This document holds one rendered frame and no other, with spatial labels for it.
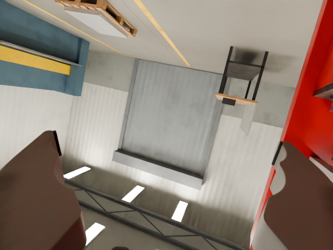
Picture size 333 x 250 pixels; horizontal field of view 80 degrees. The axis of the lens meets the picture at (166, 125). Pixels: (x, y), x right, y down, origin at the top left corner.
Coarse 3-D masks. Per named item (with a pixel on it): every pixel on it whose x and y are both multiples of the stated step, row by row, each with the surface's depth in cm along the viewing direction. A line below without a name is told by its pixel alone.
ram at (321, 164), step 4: (312, 160) 152; (316, 160) 146; (320, 160) 151; (316, 164) 141; (320, 164) 134; (324, 164) 136; (328, 164) 140; (320, 168) 132; (324, 168) 126; (328, 168) 125; (324, 172) 124; (328, 172) 118; (332, 176) 112
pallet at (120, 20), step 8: (56, 0) 295; (64, 0) 292; (80, 0) 286; (88, 0) 300; (104, 0) 280; (88, 8) 295; (96, 8) 284; (104, 8) 285; (112, 8) 304; (120, 16) 331; (120, 24) 337; (128, 24) 363; (128, 32) 369
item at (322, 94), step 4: (332, 84) 119; (320, 88) 143; (324, 88) 133; (328, 88) 124; (332, 88) 117; (316, 92) 150; (320, 92) 140; (324, 92) 132; (328, 92) 129; (332, 92) 127; (316, 96) 155; (320, 96) 151; (324, 96) 147; (328, 96) 143
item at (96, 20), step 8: (64, 8) 304; (72, 8) 301; (80, 8) 297; (80, 16) 318; (88, 16) 309; (96, 16) 300; (104, 16) 304; (88, 24) 354; (96, 24) 343; (104, 24) 332; (112, 24) 329; (104, 32) 385; (112, 32) 371; (120, 32) 358
